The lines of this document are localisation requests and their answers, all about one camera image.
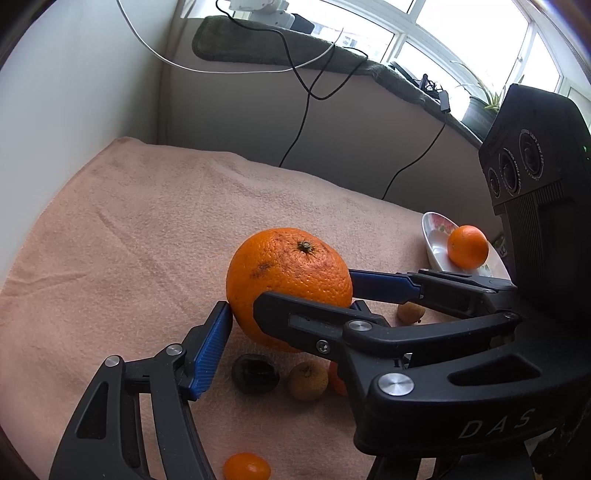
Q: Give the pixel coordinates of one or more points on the dark purple plum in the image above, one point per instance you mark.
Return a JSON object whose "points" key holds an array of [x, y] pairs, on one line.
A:
{"points": [[254, 374]]}

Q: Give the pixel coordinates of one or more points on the black plug block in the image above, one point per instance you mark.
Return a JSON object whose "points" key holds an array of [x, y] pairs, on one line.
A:
{"points": [[302, 23]]}

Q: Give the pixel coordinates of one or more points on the white floral plate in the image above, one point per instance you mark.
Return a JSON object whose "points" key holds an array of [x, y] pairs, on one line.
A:
{"points": [[436, 244]]}

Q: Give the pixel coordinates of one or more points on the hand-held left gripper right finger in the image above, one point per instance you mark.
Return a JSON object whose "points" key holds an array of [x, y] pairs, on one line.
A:
{"points": [[361, 308]]}

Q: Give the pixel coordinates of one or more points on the white window frame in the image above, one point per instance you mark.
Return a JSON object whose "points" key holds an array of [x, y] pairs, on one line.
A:
{"points": [[547, 50]]}

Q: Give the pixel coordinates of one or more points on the white power strip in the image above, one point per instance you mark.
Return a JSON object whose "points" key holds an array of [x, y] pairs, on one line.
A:
{"points": [[258, 9]]}

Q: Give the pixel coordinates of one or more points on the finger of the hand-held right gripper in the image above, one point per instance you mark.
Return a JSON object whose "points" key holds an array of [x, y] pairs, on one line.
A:
{"points": [[378, 284], [300, 318]]}

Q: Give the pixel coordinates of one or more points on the brown longan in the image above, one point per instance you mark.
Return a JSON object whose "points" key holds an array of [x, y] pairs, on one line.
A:
{"points": [[411, 314], [308, 379]]}

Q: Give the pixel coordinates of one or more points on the potted spider plant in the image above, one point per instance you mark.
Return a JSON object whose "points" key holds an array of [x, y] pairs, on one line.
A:
{"points": [[478, 117]]}

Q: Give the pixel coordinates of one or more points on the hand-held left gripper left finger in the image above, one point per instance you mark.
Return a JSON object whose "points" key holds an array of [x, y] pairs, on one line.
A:
{"points": [[210, 355]]}

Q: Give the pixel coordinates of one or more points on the large orange with brown calyx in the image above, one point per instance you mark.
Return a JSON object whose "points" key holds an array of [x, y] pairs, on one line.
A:
{"points": [[286, 267]]}

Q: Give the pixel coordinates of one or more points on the black power adapter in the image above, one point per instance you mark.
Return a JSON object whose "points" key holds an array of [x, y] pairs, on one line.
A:
{"points": [[446, 100]]}

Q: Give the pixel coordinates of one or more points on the small mandarin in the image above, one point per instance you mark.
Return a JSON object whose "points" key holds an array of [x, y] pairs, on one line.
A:
{"points": [[467, 247], [247, 468], [336, 383]]}

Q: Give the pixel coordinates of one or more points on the pink fleece blanket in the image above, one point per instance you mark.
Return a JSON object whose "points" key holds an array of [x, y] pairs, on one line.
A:
{"points": [[138, 230]]}

